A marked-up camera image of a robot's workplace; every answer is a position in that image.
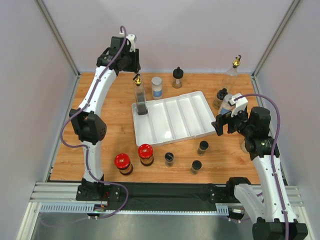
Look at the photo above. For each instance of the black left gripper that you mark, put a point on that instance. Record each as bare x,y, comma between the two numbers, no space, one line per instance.
136,66

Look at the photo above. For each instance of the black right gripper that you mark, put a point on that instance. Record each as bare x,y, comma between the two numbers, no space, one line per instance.
225,120

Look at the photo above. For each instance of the salt jar blue label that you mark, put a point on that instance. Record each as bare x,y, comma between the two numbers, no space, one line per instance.
157,88

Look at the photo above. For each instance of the glass oil bottle dark sauce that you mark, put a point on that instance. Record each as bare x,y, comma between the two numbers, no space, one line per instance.
137,80

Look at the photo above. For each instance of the clear glass oil bottle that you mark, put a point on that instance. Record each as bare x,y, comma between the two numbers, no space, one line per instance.
230,76

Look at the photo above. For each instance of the glass oil bottle brown sauce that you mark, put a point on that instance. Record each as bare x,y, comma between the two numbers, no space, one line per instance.
141,100

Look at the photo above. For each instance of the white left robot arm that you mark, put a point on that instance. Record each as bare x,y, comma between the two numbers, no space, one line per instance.
122,55

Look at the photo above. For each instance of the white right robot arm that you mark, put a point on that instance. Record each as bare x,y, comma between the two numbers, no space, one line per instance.
272,215

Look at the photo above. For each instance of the black cap spice bottle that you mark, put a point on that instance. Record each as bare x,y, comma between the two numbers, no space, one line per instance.
219,98

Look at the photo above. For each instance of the salt jar silver lid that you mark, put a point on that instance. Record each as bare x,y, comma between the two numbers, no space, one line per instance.
225,106

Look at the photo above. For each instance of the small black lid spice jar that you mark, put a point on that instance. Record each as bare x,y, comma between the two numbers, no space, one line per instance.
169,158
203,146
195,167

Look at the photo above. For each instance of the white powder jar black lid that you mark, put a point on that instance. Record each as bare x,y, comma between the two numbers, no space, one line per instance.
244,147

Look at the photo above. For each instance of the white divided organizer tray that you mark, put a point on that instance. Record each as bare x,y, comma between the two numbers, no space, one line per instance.
173,119

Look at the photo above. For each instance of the black knob grinder bottle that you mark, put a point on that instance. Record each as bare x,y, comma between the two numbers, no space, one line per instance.
177,74

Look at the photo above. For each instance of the red lid sauce jar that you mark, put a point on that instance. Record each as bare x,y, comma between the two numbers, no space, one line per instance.
123,163
145,153

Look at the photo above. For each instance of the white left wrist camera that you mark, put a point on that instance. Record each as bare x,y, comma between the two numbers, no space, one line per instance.
131,42

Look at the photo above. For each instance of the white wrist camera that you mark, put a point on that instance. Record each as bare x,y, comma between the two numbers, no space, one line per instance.
238,102
131,42

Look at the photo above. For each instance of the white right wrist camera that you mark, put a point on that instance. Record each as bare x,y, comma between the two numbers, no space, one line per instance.
238,102

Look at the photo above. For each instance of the left aluminium corner post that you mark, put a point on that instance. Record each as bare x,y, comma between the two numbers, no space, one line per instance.
57,36

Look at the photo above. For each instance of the aluminium corner post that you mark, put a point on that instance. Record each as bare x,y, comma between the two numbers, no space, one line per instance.
57,36
276,36

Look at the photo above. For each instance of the right aluminium corner post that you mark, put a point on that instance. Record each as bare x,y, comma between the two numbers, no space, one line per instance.
276,36

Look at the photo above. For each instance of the aluminium frame rail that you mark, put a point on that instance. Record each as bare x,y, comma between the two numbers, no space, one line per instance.
136,197

